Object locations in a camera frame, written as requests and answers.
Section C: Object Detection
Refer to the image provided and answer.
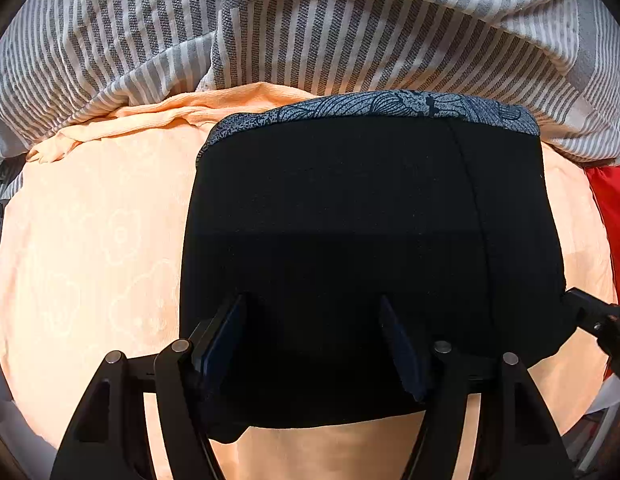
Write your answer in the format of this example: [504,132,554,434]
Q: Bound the black pants with patterned waistband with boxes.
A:
[180,90,576,443]

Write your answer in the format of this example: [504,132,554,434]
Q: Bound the orange bed sheet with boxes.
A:
[0,82,617,479]

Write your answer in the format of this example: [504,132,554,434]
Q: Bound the red patterned cloth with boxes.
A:
[586,166,620,302]

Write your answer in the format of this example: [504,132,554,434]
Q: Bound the grey white striped duvet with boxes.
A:
[0,0,620,200]

